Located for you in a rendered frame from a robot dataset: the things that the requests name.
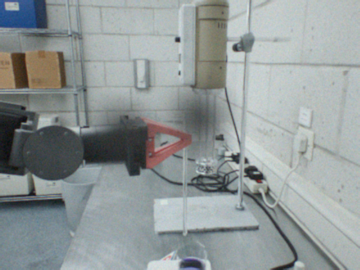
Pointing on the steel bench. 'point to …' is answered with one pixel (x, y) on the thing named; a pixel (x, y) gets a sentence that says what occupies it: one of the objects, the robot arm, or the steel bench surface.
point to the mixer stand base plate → (202, 215)
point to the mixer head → (203, 45)
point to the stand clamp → (245, 45)
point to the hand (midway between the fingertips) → (186, 139)
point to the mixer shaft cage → (209, 164)
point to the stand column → (244, 110)
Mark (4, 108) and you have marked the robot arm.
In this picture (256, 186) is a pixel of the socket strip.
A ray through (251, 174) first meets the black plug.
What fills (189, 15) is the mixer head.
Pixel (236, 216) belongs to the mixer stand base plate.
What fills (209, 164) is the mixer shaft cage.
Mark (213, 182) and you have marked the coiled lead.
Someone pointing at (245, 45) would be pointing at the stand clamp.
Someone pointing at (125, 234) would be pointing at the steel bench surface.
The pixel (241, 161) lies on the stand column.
